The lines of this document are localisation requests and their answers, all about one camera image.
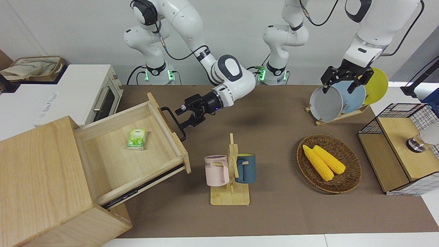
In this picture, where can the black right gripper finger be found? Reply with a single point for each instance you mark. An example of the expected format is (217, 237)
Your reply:
(181, 109)
(187, 122)

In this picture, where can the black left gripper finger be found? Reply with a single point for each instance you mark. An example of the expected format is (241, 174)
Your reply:
(328, 82)
(359, 84)

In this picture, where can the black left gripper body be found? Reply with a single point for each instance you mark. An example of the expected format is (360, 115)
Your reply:
(349, 70)

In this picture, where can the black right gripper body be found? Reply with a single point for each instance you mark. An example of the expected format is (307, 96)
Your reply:
(209, 102)

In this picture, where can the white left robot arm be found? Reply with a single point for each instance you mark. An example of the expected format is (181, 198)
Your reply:
(380, 20)

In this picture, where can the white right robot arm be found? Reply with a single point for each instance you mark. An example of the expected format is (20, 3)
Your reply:
(185, 20)

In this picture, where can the light wooden drawer cabinet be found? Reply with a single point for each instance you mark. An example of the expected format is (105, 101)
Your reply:
(37, 178)

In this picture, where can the yellow plate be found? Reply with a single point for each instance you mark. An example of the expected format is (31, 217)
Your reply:
(377, 85)

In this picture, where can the light blue plate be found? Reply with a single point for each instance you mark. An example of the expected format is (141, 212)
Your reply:
(353, 101)

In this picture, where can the grey plate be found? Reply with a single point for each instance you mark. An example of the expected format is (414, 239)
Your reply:
(325, 104)

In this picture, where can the wooden plate rack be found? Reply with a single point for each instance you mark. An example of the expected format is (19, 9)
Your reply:
(343, 116)

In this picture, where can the green tissue pack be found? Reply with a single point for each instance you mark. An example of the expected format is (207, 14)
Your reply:
(136, 139)

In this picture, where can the pink mug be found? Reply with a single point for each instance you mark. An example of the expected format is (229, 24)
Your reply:
(216, 171)

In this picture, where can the dark blue mug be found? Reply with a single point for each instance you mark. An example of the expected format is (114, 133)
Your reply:
(247, 169)

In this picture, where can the yellow corn cob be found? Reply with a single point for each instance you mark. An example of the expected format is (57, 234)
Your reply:
(319, 164)
(332, 161)

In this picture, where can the wooden mug tree stand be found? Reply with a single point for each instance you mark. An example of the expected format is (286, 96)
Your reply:
(229, 197)

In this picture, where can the brown wicker basket tray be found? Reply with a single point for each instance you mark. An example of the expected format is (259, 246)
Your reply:
(346, 181)

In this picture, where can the white toaster oven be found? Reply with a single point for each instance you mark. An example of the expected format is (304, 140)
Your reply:
(68, 89)

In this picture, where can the brown table mat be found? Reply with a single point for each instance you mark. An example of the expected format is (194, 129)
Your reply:
(274, 212)

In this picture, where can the beige cloth bag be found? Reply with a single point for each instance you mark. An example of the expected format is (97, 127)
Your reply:
(31, 67)

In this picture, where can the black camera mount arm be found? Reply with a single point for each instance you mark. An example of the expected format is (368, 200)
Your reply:
(410, 90)

